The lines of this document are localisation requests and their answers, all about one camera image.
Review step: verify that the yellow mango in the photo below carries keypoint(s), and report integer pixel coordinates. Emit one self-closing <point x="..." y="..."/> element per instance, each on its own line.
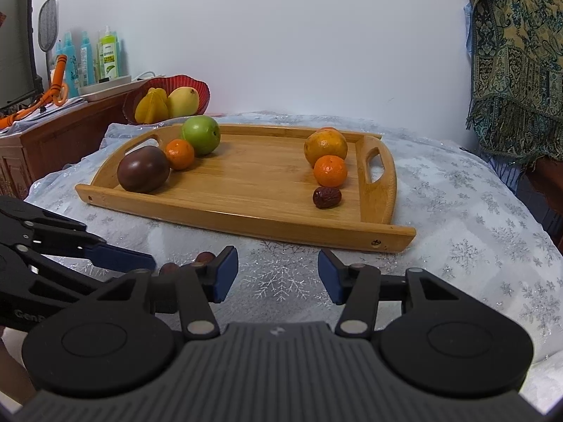
<point x="183" y="101"/>

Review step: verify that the large yellow-orange orange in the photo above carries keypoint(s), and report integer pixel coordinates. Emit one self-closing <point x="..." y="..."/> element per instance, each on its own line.
<point x="323" y="143"/>

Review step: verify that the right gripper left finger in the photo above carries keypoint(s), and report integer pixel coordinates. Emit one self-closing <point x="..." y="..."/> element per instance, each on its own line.
<point x="129" y="331"/>

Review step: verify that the electric fly swatter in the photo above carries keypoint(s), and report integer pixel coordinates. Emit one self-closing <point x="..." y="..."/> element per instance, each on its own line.
<point x="48" y="31"/>

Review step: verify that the snowflake sheer tablecloth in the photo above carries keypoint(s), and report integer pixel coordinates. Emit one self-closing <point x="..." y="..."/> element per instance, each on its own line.
<point x="471" y="231"/>

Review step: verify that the green apple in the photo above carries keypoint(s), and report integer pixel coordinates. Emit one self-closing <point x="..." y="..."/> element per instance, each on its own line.
<point x="202" y="132"/>

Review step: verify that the wooden side cabinet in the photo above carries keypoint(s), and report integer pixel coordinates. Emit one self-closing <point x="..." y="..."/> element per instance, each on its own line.
<point x="55" y="142"/>

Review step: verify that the black monitor screen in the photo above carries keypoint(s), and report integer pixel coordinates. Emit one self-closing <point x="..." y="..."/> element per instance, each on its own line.
<point x="20" y="81"/>

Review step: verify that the yellow starfruit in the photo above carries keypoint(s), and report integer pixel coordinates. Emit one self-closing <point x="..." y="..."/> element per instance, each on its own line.
<point x="153" y="107"/>

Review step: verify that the red fruit bowl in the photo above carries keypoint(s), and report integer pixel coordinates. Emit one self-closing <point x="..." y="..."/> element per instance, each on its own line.
<point x="167" y="83"/>

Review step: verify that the green white lotion bottle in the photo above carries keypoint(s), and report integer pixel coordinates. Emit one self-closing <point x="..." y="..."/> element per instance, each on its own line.
<point x="108" y="49"/>

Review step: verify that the wooden bamboo tray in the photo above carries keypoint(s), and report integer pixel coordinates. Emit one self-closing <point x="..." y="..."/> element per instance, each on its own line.
<point x="257" y="183"/>

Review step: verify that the dark purple passion fruit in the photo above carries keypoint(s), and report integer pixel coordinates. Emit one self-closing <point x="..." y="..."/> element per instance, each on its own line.
<point x="143" y="170"/>

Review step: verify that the red jujube date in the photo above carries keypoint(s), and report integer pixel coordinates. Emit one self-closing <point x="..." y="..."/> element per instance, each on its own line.
<point x="326" y="197"/>
<point x="205" y="257"/>
<point x="168" y="268"/>

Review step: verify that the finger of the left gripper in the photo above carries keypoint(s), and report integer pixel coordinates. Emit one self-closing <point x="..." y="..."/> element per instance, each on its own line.
<point x="119" y="259"/>

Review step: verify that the white tray on cabinet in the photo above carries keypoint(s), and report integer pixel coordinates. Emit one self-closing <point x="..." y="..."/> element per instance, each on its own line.
<point x="111" y="88"/>

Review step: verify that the dark wooden bench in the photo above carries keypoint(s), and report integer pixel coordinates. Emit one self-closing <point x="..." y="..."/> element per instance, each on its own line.
<point x="545" y="179"/>

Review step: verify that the teal spray bottle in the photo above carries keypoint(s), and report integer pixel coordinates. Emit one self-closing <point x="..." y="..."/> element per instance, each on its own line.
<point x="71" y="72"/>

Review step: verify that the green patterned fringed shawl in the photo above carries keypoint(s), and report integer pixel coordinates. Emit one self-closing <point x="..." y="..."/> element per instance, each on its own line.
<point x="516" y="105"/>

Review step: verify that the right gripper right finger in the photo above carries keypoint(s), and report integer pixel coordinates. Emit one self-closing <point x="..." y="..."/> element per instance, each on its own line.
<point x="431" y="335"/>

